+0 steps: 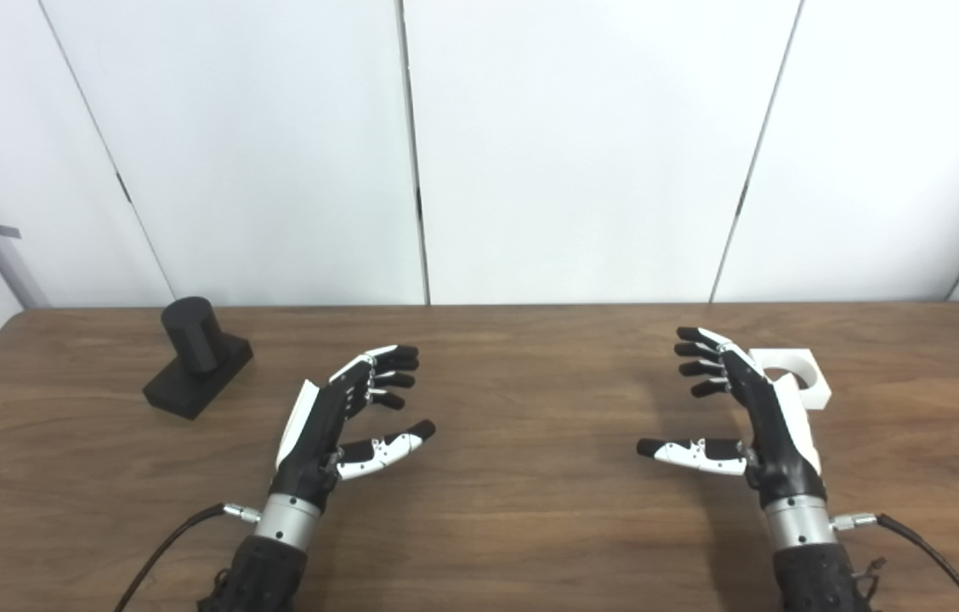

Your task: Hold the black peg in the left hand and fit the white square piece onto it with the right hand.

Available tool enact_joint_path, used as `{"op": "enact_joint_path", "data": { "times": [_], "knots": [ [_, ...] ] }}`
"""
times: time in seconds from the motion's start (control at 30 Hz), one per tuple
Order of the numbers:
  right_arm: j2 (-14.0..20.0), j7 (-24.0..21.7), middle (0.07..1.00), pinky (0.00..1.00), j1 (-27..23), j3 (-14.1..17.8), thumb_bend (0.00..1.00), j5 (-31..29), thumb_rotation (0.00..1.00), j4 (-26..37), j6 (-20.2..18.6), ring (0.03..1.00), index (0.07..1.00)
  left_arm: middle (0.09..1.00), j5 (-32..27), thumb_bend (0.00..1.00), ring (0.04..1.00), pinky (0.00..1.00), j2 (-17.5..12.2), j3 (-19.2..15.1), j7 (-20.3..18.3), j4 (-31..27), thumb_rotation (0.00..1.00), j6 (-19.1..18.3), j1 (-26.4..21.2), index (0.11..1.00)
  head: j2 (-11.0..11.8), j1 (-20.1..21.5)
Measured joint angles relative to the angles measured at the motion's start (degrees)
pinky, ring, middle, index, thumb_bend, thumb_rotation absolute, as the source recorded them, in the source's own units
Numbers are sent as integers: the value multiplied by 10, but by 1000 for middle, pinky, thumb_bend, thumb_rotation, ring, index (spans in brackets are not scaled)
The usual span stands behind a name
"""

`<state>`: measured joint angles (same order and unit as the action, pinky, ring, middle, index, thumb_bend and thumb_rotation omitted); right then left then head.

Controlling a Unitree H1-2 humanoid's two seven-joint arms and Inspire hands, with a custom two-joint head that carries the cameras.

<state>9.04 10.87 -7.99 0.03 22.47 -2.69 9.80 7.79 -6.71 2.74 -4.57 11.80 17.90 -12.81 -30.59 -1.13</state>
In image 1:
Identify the black peg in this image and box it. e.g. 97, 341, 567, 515
142, 296, 254, 421

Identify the white square piece with hole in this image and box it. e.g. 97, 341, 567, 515
749, 348, 832, 412

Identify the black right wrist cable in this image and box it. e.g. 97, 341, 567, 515
830, 512, 959, 612

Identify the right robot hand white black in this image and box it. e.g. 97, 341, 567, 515
637, 326, 829, 511

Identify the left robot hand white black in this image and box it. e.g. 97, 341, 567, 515
270, 343, 437, 515

